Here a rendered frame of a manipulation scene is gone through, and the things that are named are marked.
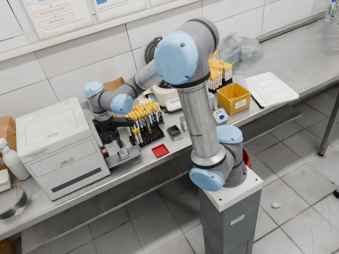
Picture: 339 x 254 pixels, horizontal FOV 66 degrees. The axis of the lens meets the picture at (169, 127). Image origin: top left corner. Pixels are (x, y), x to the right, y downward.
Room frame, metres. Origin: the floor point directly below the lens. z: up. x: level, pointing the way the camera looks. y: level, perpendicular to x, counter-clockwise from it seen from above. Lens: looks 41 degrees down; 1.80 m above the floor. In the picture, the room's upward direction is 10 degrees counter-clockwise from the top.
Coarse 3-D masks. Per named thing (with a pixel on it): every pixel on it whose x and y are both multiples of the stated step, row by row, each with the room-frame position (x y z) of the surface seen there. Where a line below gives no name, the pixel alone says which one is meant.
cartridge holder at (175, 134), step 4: (168, 128) 1.03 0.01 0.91; (172, 128) 1.03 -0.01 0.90; (176, 128) 1.03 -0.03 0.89; (168, 132) 1.02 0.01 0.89; (172, 132) 1.01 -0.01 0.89; (176, 132) 0.98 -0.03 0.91; (180, 132) 0.99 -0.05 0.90; (172, 136) 0.98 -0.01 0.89; (176, 136) 0.98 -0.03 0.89; (180, 136) 0.97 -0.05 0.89
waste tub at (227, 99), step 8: (224, 88) 1.21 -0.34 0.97; (232, 88) 1.22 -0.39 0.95; (240, 88) 1.19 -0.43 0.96; (224, 96) 1.12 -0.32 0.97; (232, 96) 1.22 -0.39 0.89; (240, 96) 1.19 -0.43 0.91; (248, 96) 1.11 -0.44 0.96; (224, 104) 1.12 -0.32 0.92; (232, 104) 1.07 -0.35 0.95; (240, 104) 1.09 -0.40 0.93; (248, 104) 1.11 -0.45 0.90; (232, 112) 1.07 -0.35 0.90
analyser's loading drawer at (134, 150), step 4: (136, 144) 0.92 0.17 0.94; (128, 148) 0.92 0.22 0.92; (132, 148) 0.92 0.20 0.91; (136, 148) 0.91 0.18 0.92; (128, 152) 0.87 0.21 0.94; (132, 152) 0.89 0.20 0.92; (136, 152) 0.89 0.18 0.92; (140, 152) 0.88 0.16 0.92; (112, 156) 0.89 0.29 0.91; (116, 156) 0.88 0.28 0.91; (128, 156) 0.86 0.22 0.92; (132, 156) 0.86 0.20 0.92; (108, 160) 0.87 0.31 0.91; (112, 160) 0.86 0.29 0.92; (116, 160) 0.86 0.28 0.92; (120, 160) 0.85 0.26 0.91; (124, 160) 0.85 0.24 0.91; (108, 164) 0.84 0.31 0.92; (112, 164) 0.84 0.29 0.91; (116, 164) 0.84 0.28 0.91
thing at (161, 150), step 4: (152, 148) 0.93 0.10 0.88; (156, 148) 0.93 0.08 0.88; (160, 148) 0.92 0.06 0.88; (164, 148) 0.92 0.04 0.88; (156, 152) 0.90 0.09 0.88; (160, 152) 0.89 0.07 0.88; (164, 152) 0.89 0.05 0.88; (168, 152) 0.88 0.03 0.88; (156, 156) 0.87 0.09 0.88; (160, 156) 0.87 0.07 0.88
